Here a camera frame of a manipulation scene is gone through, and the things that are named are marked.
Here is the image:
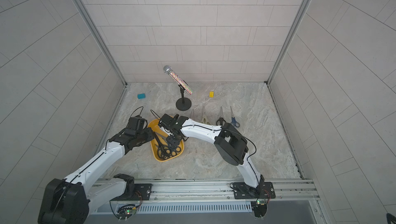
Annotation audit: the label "yellow storage box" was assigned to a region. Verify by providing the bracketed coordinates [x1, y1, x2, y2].
[148, 120, 185, 162]

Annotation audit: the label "large black scissors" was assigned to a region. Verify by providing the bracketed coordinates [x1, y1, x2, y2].
[154, 132, 181, 161]

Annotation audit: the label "cream handled scissors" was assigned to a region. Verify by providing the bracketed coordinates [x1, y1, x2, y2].
[201, 106, 210, 125]

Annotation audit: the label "black handled scissors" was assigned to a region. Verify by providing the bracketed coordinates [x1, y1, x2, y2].
[216, 107, 226, 126]

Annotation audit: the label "blue handled scissors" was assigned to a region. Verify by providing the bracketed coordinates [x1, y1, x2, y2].
[230, 107, 240, 128]

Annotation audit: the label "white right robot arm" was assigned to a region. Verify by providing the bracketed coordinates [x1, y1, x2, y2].
[158, 114, 262, 189]

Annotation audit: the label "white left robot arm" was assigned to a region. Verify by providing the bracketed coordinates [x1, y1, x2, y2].
[38, 127, 154, 224]

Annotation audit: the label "black microphone stand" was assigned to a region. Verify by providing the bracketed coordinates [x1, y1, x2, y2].
[176, 84, 192, 111]

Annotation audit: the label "teal block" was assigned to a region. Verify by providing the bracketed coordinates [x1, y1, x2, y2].
[137, 93, 146, 99]

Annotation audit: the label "glitter microphone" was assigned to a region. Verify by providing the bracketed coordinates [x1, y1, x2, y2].
[163, 65, 193, 95]

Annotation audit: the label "left circuit board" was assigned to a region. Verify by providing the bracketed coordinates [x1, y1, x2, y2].
[117, 204, 138, 222]

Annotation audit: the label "circuit board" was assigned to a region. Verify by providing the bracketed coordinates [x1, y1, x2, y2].
[251, 199, 268, 218]
[117, 204, 138, 222]

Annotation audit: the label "white vent grille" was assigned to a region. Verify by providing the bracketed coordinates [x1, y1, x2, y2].
[137, 202, 253, 214]

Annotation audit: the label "right circuit board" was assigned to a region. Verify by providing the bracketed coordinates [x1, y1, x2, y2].
[251, 199, 268, 218]

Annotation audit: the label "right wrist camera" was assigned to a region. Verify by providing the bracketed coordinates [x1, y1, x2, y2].
[158, 114, 179, 133]

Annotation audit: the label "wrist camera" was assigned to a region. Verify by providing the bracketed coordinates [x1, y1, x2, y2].
[126, 115, 147, 131]
[158, 114, 179, 133]

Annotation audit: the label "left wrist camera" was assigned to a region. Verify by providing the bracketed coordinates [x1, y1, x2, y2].
[126, 115, 147, 131]

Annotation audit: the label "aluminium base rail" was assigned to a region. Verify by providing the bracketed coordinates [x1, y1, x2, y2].
[135, 179, 320, 203]

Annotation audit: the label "aluminium corner post left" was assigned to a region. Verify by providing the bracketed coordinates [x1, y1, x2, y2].
[72, 0, 128, 87]

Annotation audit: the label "aluminium corner post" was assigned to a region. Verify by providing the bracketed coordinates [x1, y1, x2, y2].
[267, 0, 311, 87]
[72, 0, 128, 87]

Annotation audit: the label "aluminium corner post right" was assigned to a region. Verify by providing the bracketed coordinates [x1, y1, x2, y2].
[267, 0, 311, 87]

